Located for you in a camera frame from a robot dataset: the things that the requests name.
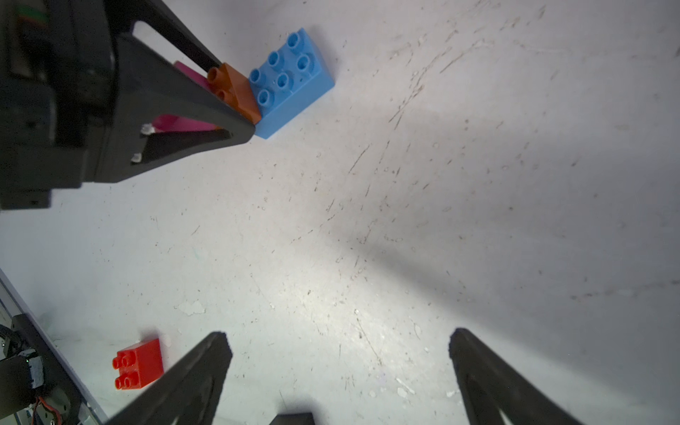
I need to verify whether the pink lego brick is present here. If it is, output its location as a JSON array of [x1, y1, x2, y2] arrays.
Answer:
[[152, 61, 218, 133]]

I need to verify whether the red lego brick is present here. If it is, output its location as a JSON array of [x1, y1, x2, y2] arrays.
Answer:
[[112, 338, 165, 391]]

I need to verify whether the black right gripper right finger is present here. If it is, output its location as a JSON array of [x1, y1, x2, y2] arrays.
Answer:
[[449, 328, 579, 424]]

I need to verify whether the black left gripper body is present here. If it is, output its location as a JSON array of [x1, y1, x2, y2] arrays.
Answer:
[[1, 1, 115, 210]]

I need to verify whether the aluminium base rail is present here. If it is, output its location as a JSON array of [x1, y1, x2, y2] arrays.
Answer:
[[1, 274, 107, 424]]

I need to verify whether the orange lego brick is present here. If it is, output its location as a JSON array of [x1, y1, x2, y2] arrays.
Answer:
[[206, 63, 261, 125]]

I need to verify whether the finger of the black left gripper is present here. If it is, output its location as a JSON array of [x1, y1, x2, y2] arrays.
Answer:
[[92, 34, 255, 183], [104, 0, 221, 71]]

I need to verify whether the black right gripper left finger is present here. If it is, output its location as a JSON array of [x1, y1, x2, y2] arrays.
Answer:
[[108, 332, 232, 425]]

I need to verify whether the black lego brick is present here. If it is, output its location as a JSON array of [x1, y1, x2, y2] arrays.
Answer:
[[269, 412, 315, 425]]

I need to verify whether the blue lego brick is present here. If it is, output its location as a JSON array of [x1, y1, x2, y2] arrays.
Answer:
[[248, 28, 335, 139]]

